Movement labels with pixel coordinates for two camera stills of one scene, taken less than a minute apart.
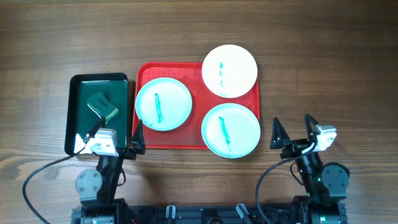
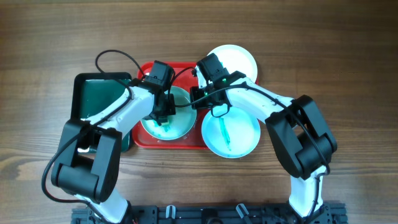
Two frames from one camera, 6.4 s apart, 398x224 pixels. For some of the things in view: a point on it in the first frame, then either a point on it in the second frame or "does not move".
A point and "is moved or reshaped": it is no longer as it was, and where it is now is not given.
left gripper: (138, 140) → (172, 111)
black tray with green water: (82, 120) does not move
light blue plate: (163, 104) is moved or reshaped
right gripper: (296, 146) → (195, 91)
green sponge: (101, 104) → (166, 126)
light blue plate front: (231, 130) does not move
